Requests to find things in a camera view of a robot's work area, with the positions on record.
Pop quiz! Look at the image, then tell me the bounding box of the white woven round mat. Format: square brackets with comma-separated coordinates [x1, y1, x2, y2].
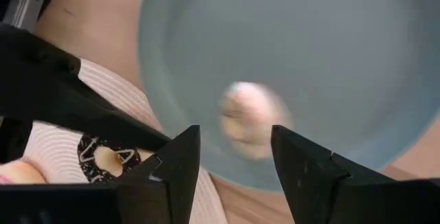
[20, 58, 230, 224]

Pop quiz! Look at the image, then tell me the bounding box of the silver aluminium bar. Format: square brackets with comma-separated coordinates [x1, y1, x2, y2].
[2, 0, 52, 32]

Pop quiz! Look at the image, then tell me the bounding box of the pink frosted sprinkled donut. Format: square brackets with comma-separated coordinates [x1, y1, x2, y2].
[0, 160, 47, 186]

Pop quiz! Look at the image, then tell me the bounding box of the chocolate donut white drizzle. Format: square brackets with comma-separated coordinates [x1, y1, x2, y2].
[77, 133, 142, 183]

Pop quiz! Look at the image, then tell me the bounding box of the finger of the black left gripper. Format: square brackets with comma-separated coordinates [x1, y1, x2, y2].
[0, 24, 169, 151]
[0, 117, 34, 165]

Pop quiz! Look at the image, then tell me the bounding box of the teal round plate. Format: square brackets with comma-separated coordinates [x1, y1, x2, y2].
[137, 0, 440, 194]

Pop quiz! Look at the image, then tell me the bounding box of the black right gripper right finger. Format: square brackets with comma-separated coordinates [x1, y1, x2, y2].
[271, 124, 396, 224]

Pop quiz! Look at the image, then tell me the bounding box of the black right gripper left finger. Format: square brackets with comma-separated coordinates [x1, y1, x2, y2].
[115, 124, 201, 224]

